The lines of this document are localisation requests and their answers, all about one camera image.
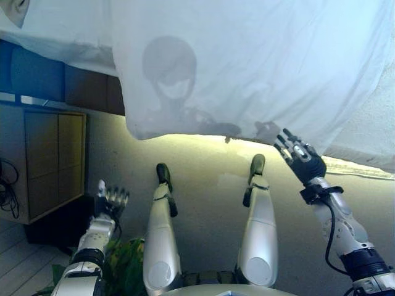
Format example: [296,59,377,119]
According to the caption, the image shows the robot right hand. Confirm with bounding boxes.
[273,128,328,186]

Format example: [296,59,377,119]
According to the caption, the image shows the wooden nightstand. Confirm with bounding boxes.
[0,102,88,226]

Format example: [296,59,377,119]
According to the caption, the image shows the silver robot leg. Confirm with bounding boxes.
[236,153,279,288]
[143,162,183,296]

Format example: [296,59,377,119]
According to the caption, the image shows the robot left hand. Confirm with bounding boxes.
[94,179,131,222]

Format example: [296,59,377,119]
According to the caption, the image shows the silver robot left leg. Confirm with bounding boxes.
[143,162,183,296]

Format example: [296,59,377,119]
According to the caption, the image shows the white duvet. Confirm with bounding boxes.
[0,0,395,174]

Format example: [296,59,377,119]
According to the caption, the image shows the silver robot torso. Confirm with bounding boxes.
[162,282,297,296]

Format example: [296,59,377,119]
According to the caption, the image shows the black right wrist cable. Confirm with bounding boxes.
[323,202,350,276]

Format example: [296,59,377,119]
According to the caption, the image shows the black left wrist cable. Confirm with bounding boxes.
[113,215,125,245]

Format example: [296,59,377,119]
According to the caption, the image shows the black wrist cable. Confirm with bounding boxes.
[323,202,350,276]
[113,215,125,245]

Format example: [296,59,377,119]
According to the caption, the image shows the tangled black lamp cable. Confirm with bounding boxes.
[0,158,20,220]

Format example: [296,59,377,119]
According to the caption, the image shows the green leafy plant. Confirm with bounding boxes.
[39,236,146,296]

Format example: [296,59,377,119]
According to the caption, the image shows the black box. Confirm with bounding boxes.
[23,193,97,248]

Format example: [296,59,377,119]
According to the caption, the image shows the brown upholstered bed frame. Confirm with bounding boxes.
[0,39,127,117]

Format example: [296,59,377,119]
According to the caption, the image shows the silver robot right leg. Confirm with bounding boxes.
[236,153,279,288]

